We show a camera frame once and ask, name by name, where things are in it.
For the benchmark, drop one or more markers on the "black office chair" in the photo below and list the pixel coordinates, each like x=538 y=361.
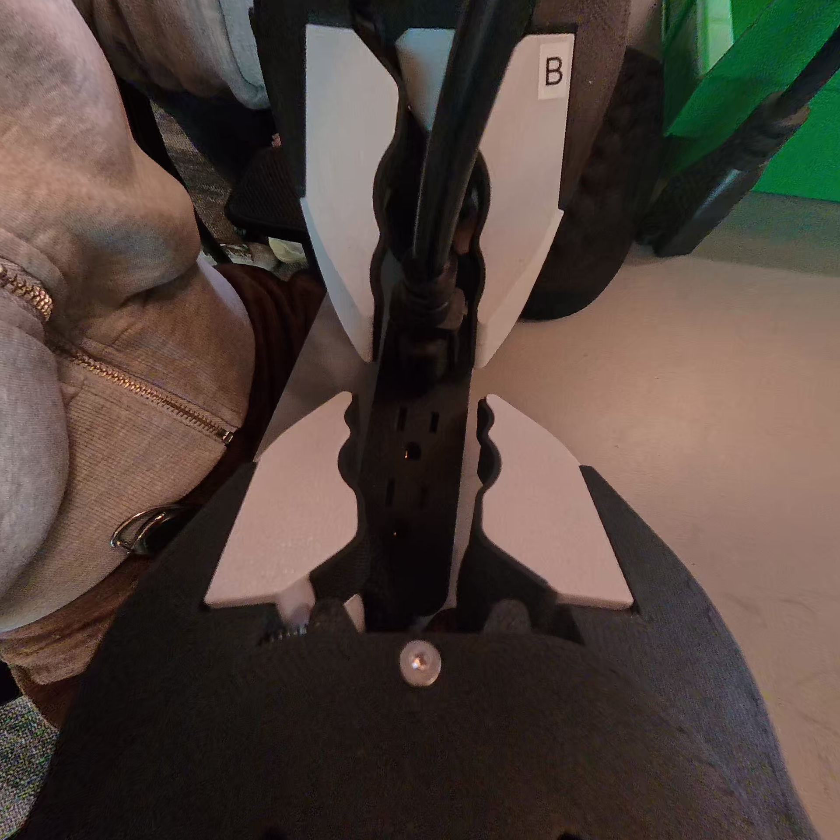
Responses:
x=262 y=190

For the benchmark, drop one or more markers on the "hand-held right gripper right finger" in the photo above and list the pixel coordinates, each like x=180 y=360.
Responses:
x=551 y=525

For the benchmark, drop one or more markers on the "black dimpled foam pad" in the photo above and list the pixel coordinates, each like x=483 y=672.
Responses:
x=590 y=229

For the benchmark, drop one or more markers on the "green plastic bin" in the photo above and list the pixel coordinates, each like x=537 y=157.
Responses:
x=695 y=98

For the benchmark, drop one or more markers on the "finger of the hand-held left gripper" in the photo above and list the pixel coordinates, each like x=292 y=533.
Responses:
x=341 y=131
x=525 y=164

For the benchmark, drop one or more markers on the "black power strip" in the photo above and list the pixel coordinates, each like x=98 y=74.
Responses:
x=410 y=525

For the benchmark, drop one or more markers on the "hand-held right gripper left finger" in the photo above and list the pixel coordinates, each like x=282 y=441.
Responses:
x=282 y=512

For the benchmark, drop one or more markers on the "person's left forearm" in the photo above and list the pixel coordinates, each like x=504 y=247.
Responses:
x=164 y=39

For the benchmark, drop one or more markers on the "brown bag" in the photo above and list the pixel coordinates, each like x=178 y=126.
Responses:
x=275 y=341

